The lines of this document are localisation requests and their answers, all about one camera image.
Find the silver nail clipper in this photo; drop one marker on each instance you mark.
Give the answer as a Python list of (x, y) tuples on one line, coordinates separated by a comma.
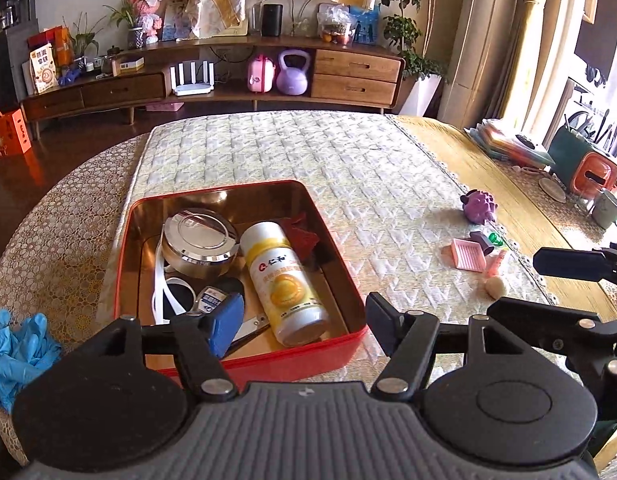
[(253, 327)]

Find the wooden tv cabinet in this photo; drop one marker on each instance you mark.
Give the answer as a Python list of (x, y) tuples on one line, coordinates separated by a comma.
[(356, 65)]

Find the pink toy suitcase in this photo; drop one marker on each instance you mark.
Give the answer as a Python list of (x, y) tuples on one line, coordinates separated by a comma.
[(262, 75)]

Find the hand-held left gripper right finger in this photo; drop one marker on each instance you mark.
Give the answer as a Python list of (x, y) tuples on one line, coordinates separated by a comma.
[(383, 325)]

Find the dark hanging clothes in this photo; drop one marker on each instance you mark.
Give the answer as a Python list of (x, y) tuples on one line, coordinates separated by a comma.
[(596, 76)]

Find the pink doll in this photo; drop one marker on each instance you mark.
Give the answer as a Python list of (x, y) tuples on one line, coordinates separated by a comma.
[(147, 15)]

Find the small leafy potted plant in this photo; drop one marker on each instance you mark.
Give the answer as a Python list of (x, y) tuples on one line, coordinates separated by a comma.
[(83, 40)]

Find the pink tube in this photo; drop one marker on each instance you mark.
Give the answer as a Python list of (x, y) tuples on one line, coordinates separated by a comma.
[(497, 262)]

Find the clear plastic fruit bag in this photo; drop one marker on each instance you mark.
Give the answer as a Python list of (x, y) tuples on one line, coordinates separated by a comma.
[(336, 25)]

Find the pink ridged tray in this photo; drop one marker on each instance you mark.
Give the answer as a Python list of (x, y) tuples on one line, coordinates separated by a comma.
[(468, 255)]

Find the orange red gift box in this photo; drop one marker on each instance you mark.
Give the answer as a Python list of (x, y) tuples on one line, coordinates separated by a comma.
[(61, 42)]

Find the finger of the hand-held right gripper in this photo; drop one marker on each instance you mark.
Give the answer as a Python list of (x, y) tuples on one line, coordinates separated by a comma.
[(568, 262), (538, 317)]

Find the flat pink box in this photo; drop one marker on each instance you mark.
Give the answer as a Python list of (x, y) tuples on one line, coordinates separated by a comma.
[(164, 106)]

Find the white cereal box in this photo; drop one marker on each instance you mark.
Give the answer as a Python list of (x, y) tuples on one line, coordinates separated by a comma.
[(43, 70)]

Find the cream egg-shaped ball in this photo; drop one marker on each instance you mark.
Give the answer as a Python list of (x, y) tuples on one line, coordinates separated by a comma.
[(495, 287)]

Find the yellow curtain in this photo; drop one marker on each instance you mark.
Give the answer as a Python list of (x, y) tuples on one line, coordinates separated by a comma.
[(543, 35)]

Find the black side cabinet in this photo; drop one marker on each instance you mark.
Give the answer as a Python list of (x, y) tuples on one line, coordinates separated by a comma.
[(3, 70)]

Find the stack of books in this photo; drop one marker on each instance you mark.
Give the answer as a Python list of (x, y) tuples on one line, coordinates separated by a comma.
[(508, 147)]

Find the small white yellow box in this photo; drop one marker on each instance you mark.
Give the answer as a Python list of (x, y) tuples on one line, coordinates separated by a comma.
[(128, 66)]

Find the purple kettlebell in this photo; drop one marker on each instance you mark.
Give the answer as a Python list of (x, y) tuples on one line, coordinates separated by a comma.
[(293, 77)]

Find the white plant pot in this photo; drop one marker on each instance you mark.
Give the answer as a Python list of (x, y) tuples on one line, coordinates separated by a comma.
[(421, 95)]

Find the small purple block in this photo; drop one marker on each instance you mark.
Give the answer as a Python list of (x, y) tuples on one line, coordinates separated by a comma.
[(481, 241)]

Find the small green toy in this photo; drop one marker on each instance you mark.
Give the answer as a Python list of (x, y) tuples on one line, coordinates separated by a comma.
[(496, 239)]

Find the white yellow-label bottle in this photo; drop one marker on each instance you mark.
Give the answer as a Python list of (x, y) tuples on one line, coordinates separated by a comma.
[(283, 280)]

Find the tall green houseplant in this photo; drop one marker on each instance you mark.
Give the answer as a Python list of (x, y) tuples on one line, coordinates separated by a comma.
[(403, 25)]

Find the yellow woven mat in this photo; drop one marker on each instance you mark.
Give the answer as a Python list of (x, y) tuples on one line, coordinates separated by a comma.
[(463, 160)]

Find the white scalloped board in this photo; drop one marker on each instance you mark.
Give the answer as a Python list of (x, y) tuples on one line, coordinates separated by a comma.
[(303, 5)]

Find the clear drinking glass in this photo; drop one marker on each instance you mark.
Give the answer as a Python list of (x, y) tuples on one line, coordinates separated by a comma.
[(581, 203)]

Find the round metal tin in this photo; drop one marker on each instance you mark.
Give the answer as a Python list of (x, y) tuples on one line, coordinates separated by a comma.
[(198, 240)]

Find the purple animal toy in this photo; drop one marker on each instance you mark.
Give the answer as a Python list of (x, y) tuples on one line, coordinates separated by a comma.
[(478, 206)]

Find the blue rubber gloves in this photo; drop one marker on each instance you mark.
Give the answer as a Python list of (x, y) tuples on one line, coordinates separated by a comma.
[(18, 355)]

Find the cream quilted mat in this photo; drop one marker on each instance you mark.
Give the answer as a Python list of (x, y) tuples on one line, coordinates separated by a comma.
[(338, 170)]

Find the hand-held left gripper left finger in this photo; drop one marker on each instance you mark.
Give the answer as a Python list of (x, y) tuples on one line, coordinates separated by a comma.
[(226, 325)]

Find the blue toy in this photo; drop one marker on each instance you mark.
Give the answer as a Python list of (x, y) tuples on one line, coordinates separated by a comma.
[(71, 77)]

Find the green orange knife holder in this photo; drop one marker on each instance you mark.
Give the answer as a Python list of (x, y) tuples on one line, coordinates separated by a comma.
[(573, 160)]

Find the black cylinder speaker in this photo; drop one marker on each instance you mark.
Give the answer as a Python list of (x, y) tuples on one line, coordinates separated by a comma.
[(272, 20)]

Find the white router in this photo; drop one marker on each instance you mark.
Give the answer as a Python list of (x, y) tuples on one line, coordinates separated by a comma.
[(192, 87)]

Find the standing air conditioner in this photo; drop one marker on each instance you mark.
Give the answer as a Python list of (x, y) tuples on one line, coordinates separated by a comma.
[(483, 40)]

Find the small grey gadget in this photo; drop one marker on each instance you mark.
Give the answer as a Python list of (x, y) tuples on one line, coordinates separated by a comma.
[(208, 300)]

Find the dark teapot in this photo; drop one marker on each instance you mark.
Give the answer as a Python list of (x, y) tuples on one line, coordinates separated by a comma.
[(113, 50)]

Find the green mug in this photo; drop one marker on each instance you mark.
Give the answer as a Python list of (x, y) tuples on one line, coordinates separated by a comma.
[(605, 210)]

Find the red metal box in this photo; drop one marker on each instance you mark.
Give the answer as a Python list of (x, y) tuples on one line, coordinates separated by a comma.
[(338, 345)]

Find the orchid in patterned pot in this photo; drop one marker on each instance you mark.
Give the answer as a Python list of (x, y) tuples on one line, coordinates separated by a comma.
[(136, 37)]

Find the dark red wrapper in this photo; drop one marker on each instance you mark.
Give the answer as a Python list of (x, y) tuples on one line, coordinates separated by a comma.
[(301, 235)]

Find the orange gift bag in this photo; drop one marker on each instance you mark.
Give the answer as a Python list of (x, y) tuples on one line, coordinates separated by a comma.
[(6, 135)]

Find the black remote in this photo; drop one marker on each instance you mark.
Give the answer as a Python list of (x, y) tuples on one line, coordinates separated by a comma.
[(526, 141)]

